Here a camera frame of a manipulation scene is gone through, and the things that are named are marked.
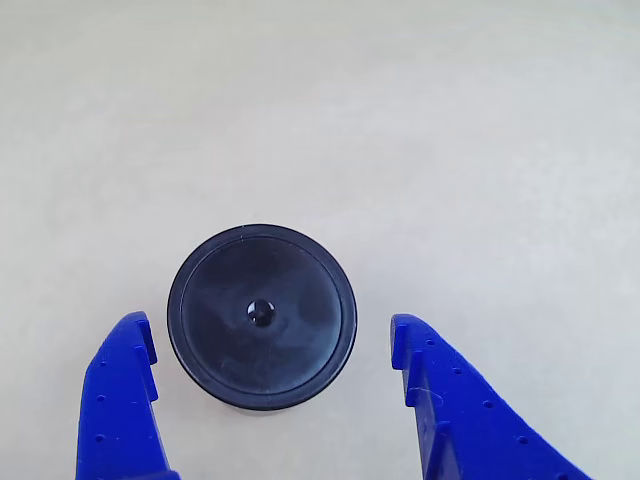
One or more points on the black cylinder canister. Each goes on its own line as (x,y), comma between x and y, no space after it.
(262,320)

